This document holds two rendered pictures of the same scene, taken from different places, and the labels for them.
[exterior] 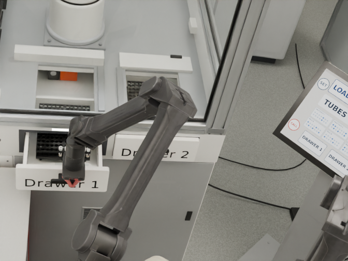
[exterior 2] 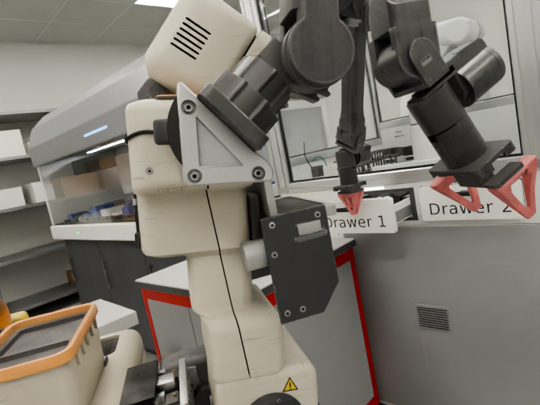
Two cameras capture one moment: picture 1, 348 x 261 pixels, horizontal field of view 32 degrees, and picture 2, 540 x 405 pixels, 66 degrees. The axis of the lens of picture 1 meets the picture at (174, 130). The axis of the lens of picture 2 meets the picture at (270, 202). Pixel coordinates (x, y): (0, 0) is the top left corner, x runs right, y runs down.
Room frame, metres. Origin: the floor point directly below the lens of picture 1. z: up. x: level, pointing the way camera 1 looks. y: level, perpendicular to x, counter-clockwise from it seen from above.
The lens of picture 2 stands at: (0.34, -0.73, 1.14)
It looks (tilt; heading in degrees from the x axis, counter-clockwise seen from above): 7 degrees down; 61
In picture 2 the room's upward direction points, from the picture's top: 11 degrees counter-clockwise
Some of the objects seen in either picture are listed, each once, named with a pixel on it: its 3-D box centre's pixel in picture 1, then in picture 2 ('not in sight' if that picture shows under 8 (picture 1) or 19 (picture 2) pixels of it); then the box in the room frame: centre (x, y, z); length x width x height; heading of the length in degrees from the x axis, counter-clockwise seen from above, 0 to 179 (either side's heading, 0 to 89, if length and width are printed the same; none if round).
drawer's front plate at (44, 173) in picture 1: (62, 178); (353, 216); (1.22, 0.31, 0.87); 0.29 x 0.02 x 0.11; 106
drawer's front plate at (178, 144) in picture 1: (156, 148); (468, 201); (1.45, 0.05, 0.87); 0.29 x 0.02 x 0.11; 106
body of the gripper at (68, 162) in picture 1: (74, 160); (348, 177); (1.20, 0.27, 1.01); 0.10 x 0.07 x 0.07; 16
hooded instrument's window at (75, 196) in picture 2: not in sight; (174, 170); (1.23, 2.09, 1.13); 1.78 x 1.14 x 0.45; 106
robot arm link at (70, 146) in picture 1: (75, 145); (346, 158); (1.20, 0.27, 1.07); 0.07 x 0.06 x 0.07; 9
